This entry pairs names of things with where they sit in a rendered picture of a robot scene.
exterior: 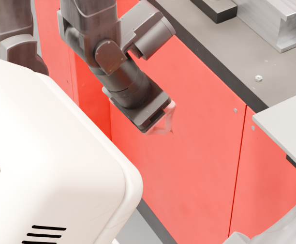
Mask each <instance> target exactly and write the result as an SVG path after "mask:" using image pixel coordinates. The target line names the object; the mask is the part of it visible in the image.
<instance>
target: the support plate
mask: <svg viewBox="0 0 296 244"><path fill-rule="evenodd" d="M252 120H253V121H254V122H255V123H256V124H257V125H258V126H259V127H260V128H261V129H262V130H263V131H264V132H265V133H266V134H267V135H268V136H269V137H270V138H271V139H272V140H273V141H274V142H275V143H276V144H277V145H278V146H279V147H280V148H281V149H282V150H283V151H284V152H285V153H287V154H288V155H289V156H290V157H291V158H292V159H293V160H294V161H295V162H296V96H294V97H292V98H290V99H287V100H285V101H283V102H281V103H279V104H277V105H274V106H272V107H270V108H268V109H265V110H263V111H261V112H259V113H257V114H255V115H253V116H252Z"/></svg>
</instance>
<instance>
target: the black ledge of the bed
mask: <svg viewBox="0 0 296 244"><path fill-rule="evenodd" d="M147 1H148V2H149V3H150V4H152V5H153V6H154V7H155V8H157V9H158V10H159V11H160V12H162V14H163V16H164V17H165V18H166V19H167V20H168V21H169V23H170V24H171V25H172V26H173V28H174V30H175V32H176V34H175V36H176V37H177V38H178V39H180V40H181V41H182V42H183V43H184V44H185V45H186V46H187V47H188V48H189V49H190V50H191V51H192V52H193V53H194V54H195V55H196V56H197V57H198V58H199V59H200V60H201V61H202V62H203V63H204V64H205V65H206V66H207V67H209V68H210V69H211V70H212V71H213V72H214V73H215V74H216V75H217V76H218V77H219V78H220V79H221V80H222V81H223V82H224V83H225V84H226V85H227V86H228V87H229V88H230V89H231V90H232V91H233V92H234V93H235V94H236V95H237V96H239V97H240V98H241V99H242V100H243V101H244V102H245V103H246V104H247V105H248V106H249V107H250V108H251V109H252V110H253V111H254V112H255V113H256V114H257V113H259V112H261V111H263V110H265V109H268V108H270V107H272V106H274V105H277V104H279V103H281V102H283V101H285V100H287V99H290V98H292V97H294V96H296V47H294V48H292V49H289V50H287V51H285V52H283V53H280V52H278V51H277V50H276V49H275V48H274V47H273V46H271V45H270V44H269V43H268V42H267V41H266V40H264V39H263V38H262V37H261V36H260V35H259V34H257V33H256V32H255V31H254V30H253V29H251V28H250V27H249V26H248V25H247V24H246V23H244V22H243V21H242V20H241V19H240V18H239V17H237V16H235V17H233V18H231V19H228V20H225V21H223V22H220V23H218V24H216V23H215V22H214V21H213V20H212V19H210V18H209V17H208V16H207V15H206V14H205V13H204V12H203V11H201V10H200V9H199V8H198V7H197V6H196V5H195V4H194V3H192V2H191V1H190V0H147ZM257 75H259V76H262V81H260V82H257V81H255V77H256V76H257Z"/></svg>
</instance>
